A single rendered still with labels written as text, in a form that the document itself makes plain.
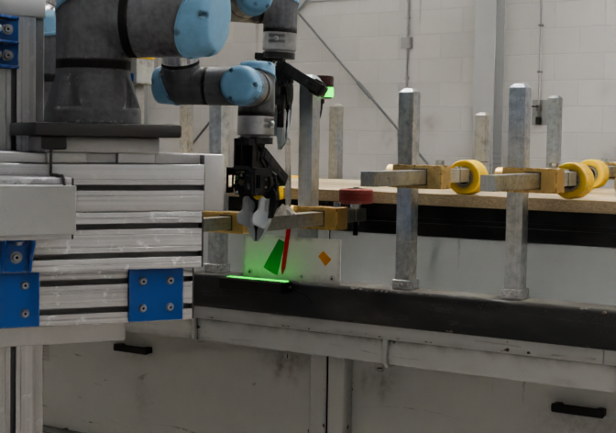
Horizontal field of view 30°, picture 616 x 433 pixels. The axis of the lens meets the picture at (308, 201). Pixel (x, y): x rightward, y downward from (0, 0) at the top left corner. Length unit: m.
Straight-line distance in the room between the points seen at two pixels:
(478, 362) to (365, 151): 8.70
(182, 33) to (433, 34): 9.07
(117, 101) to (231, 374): 1.41
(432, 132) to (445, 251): 8.05
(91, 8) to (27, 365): 0.64
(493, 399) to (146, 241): 1.17
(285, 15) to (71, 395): 1.42
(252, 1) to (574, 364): 0.98
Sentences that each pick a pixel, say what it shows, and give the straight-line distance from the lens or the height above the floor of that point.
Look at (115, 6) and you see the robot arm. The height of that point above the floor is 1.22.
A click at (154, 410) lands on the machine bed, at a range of 3.25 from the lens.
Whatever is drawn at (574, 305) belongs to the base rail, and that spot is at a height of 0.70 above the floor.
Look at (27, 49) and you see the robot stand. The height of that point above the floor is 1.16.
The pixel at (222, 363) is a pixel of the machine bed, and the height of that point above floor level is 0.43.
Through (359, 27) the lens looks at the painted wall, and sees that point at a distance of 11.21.
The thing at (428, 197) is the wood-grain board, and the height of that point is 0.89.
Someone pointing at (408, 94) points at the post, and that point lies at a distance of 2.48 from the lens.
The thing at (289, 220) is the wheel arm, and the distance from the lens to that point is 2.44.
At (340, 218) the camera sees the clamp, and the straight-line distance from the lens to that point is 2.56.
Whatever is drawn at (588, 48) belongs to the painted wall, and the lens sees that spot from 10.09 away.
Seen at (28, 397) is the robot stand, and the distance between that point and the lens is 2.06.
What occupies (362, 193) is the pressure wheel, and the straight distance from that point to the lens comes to 2.69.
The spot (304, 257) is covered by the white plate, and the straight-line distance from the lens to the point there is 2.60.
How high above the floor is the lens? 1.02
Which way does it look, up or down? 3 degrees down
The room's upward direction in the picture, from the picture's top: 1 degrees clockwise
